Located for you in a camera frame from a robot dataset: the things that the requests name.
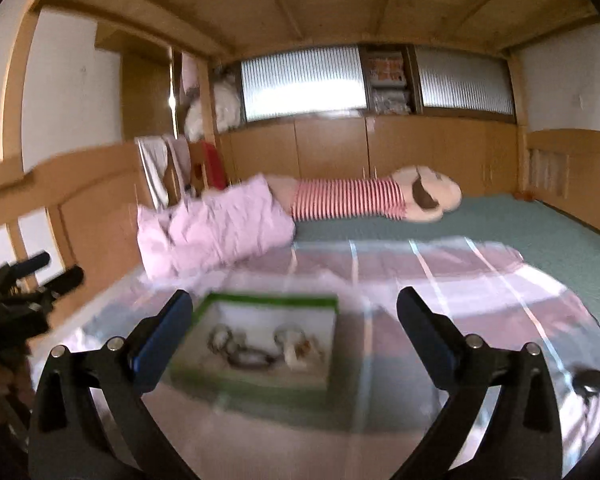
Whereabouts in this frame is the red cushion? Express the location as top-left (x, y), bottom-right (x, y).
top-left (202, 142), bottom-right (228, 191)

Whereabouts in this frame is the plaid bed sheet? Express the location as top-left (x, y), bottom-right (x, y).
top-left (30, 237), bottom-right (600, 480)

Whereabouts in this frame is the pink towel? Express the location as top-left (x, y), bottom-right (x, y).
top-left (165, 135), bottom-right (193, 186)

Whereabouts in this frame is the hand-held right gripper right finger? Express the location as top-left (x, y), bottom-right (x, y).
top-left (395, 286), bottom-right (563, 480)

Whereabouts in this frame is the striped plush toy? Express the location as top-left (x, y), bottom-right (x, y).
top-left (267, 166), bottom-right (462, 223)

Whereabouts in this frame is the tall wooden wardrobe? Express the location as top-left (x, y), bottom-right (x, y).
top-left (97, 35), bottom-right (183, 146)

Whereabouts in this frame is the green mattress cover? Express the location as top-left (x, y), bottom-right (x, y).
top-left (292, 192), bottom-right (600, 311)

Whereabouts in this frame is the pink quilt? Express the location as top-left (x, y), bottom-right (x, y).
top-left (136, 173), bottom-right (297, 281)

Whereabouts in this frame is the pink beaded bracelet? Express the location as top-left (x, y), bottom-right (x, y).
top-left (296, 340), bottom-right (326, 362)

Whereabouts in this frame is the white fluffy scrunchie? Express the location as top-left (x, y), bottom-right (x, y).
top-left (275, 325), bottom-right (306, 366)

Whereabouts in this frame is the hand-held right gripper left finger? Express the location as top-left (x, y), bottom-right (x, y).
top-left (28, 289), bottom-right (201, 480)

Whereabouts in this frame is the wooden headboard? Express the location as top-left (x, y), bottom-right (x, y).
top-left (0, 140), bottom-right (221, 311)

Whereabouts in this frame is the dark cord bracelet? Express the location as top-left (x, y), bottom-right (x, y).
top-left (227, 347), bottom-right (277, 372)

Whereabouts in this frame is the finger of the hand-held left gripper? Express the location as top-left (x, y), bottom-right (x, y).
top-left (7, 252), bottom-right (51, 281)
top-left (45, 266), bottom-right (85, 298)

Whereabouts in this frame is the white box with green rim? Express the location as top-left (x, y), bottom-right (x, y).
top-left (167, 294), bottom-right (340, 393)

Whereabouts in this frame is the white plush bundle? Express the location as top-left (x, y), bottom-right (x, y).
top-left (185, 77), bottom-right (243, 141)

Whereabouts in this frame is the clear bangle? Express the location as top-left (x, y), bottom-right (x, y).
top-left (207, 325), bottom-right (236, 356)

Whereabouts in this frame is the small black object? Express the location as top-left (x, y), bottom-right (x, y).
top-left (572, 369), bottom-right (600, 406)

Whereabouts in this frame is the wide frosted glass panel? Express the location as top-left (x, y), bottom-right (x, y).
top-left (240, 46), bottom-right (368, 123)

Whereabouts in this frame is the white grey towel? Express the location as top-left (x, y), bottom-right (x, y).
top-left (135, 136), bottom-right (173, 208)

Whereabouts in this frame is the folded pink cloth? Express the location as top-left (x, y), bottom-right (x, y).
top-left (181, 55), bottom-right (201, 96)

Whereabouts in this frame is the narrow frosted glass panel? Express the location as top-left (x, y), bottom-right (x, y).
top-left (414, 45), bottom-right (516, 116)

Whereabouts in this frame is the wooden footboard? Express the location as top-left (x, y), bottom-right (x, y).
top-left (522, 130), bottom-right (600, 241)

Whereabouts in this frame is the wooden wall cabinet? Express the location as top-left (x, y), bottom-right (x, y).
top-left (215, 115), bottom-right (521, 196)

